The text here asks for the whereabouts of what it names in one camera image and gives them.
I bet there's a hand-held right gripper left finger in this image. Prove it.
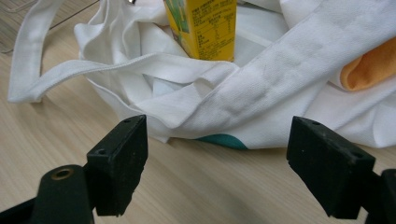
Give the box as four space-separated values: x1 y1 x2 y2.
86 114 149 217

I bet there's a yellow drink carton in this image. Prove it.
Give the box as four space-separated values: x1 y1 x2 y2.
163 0 238 63

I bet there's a white cloth tote bag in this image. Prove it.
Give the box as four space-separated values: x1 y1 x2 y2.
7 0 396 150

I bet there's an orange cloth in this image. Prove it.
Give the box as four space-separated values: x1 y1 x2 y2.
339 36 396 92

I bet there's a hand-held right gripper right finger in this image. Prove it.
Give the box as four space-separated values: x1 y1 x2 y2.
286 116 376 220

